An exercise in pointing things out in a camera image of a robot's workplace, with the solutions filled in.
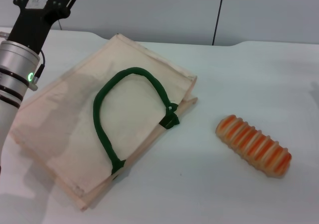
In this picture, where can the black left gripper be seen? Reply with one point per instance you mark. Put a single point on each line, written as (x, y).
(32, 22)

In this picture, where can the orange striped bread loaf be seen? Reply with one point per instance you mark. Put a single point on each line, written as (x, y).
(254, 145)

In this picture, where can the thin dark background pole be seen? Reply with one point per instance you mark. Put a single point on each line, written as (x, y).
(218, 15)

